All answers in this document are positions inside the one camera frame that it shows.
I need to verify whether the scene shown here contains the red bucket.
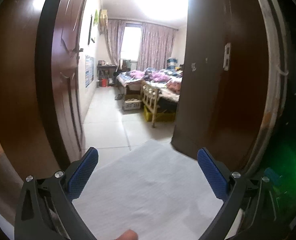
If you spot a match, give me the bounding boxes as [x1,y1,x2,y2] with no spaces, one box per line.
[100,79,108,87]

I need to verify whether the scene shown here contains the open brown wooden door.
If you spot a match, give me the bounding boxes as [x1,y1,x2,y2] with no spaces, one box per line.
[0,0,86,178]

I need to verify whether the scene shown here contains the white table cloth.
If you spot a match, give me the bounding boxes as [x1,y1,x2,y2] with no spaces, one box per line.
[73,140,223,239]

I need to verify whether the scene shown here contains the yellow plastic crate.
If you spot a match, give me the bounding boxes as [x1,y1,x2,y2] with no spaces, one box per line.
[143,105,176,122]

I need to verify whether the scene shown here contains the person's left hand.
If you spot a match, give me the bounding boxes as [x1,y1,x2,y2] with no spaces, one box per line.
[115,229,139,240]

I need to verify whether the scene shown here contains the pink window curtains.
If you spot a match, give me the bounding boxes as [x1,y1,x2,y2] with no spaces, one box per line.
[104,19,177,70]

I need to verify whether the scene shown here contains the bed with pink bedding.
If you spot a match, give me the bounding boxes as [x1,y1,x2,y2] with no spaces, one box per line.
[116,68,183,103]

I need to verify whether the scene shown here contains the dark brown wardrobe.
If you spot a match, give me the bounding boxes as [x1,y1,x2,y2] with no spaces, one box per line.
[171,0,269,173]

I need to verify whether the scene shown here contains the blue wall poster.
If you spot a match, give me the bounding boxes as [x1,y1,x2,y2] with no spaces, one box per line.
[85,55,95,88]

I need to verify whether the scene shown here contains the dark wooden desk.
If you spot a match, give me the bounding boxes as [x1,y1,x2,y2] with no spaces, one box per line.
[97,65,119,87]

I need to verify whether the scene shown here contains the wooden bed footboard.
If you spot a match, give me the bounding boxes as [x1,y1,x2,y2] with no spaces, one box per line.
[140,81,159,128]

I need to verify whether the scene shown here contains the white storage crate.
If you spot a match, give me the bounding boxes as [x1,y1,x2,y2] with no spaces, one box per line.
[122,94,142,111]

